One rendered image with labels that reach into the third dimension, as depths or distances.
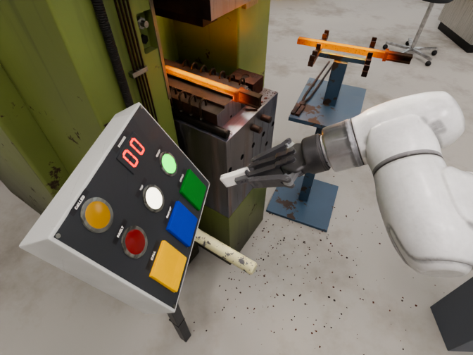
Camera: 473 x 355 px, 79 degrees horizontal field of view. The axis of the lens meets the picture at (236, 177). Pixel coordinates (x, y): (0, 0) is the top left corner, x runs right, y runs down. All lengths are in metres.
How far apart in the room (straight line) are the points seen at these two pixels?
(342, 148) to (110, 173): 0.41
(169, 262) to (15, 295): 1.49
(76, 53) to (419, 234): 0.73
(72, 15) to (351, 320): 1.63
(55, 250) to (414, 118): 0.57
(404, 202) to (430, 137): 0.11
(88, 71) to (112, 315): 1.26
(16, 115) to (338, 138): 1.05
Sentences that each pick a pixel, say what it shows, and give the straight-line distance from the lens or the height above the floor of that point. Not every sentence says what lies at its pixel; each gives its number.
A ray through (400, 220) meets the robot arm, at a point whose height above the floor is 1.21.
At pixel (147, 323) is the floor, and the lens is 1.66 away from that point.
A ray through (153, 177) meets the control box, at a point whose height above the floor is 1.11.
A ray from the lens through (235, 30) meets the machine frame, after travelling 1.26.
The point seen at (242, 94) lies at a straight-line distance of 1.04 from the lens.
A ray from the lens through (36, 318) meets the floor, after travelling 1.90.
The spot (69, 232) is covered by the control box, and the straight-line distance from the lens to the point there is 0.49.
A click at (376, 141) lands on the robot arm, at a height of 1.24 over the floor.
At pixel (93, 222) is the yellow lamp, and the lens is 0.50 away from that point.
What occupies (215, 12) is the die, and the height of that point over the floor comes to 1.29.
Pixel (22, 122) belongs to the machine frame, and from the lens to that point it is 1.26.
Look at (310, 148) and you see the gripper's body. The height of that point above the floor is 1.19.
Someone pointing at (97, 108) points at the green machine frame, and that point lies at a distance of 0.82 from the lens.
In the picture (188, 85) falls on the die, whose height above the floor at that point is 0.99.
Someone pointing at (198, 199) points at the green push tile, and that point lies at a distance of 0.71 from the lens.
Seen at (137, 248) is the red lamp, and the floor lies 1.08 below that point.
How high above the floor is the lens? 1.54
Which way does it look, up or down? 47 degrees down
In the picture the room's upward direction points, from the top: straight up
